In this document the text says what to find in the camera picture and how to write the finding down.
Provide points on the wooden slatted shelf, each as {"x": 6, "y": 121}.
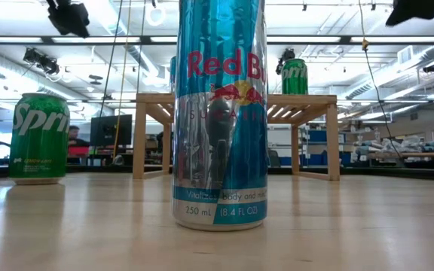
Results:
{"x": 303, "y": 99}

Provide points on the person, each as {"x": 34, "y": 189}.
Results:
{"x": 74, "y": 135}

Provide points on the black ceiling-hung device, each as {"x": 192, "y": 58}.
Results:
{"x": 41, "y": 60}
{"x": 431, "y": 67}
{"x": 286, "y": 54}

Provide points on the pile of plastic bags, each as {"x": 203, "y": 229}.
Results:
{"x": 401, "y": 145}

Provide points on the blue silver Red Bull can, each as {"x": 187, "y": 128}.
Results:
{"x": 220, "y": 131}
{"x": 172, "y": 75}

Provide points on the black metal table frame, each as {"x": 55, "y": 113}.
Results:
{"x": 390, "y": 174}

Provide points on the red box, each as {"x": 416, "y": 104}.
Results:
{"x": 78, "y": 151}

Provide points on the dark office chair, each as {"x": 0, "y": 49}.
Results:
{"x": 274, "y": 158}

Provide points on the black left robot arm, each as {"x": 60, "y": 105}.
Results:
{"x": 68, "y": 17}

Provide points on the black computer monitor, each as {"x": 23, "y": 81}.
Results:
{"x": 110, "y": 130}

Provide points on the blue storage bin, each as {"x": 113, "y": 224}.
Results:
{"x": 315, "y": 159}
{"x": 316, "y": 136}

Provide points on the green Sprite can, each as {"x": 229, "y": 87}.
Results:
{"x": 38, "y": 143}
{"x": 294, "y": 79}

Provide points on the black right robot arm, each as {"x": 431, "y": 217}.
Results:
{"x": 413, "y": 9}

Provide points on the wooden top work table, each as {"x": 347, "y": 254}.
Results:
{"x": 420, "y": 154}

